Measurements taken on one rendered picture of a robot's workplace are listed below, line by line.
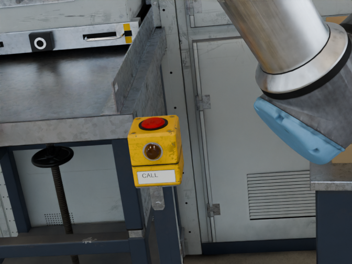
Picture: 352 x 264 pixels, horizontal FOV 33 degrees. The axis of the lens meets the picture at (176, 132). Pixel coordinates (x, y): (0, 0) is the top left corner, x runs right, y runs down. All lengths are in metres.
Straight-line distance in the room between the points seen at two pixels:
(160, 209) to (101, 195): 1.07
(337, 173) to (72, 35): 0.85
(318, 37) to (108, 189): 1.36
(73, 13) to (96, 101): 0.42
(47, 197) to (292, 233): 0.87
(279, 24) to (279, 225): 1.36
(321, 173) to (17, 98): 0.70
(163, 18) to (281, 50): 1.03
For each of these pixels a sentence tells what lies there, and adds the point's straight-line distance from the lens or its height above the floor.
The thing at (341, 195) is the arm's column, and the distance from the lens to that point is 1.12.
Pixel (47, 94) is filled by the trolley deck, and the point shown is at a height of 0.85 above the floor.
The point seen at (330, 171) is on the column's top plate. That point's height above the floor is 0.75.
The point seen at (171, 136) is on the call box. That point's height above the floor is 0.89.
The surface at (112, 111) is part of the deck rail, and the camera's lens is 1.21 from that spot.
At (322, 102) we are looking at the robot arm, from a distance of 0.87.
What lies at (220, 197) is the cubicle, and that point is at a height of 0.25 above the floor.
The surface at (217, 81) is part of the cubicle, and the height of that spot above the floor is 0.67.
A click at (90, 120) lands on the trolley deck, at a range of 1.22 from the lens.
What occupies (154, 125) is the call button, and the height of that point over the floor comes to 0.91.
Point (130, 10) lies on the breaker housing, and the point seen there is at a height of 0.95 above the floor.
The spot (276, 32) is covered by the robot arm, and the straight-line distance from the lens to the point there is 0.82.
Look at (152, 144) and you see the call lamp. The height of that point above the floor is 0.88.
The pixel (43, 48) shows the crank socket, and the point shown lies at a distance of 1.67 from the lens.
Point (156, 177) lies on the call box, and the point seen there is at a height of 0.82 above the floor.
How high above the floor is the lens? 1.29
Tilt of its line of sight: 24 degrees down
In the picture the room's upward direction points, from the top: 7 degrees counter-clockwise
